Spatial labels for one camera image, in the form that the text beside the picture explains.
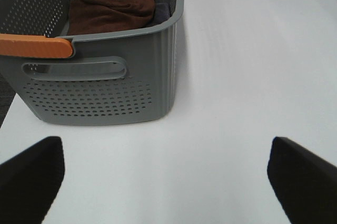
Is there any grey perforated plastic basket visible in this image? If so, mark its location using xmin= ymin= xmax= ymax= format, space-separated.
xmin=1 ymin=0 xmax=184 ymax=126

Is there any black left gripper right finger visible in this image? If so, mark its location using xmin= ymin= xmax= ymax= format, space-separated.
xmin=267 ymin=137 xmax=336 ymax=223

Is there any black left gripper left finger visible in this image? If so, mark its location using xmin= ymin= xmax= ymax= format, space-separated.
xmin=1 ymin=136 xmax=65 ymax=223

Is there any brown folded towel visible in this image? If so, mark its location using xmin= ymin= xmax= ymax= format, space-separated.
xmin=67 ymin=0 xmax=155 ymax=35

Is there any dark grey towel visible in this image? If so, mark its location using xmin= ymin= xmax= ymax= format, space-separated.
xmin=144 ymin=3 xmax=171 ymax=28

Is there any orange basket handle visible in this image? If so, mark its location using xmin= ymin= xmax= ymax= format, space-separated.
xmin=1 ymin=34 xmax=73 ymax=58

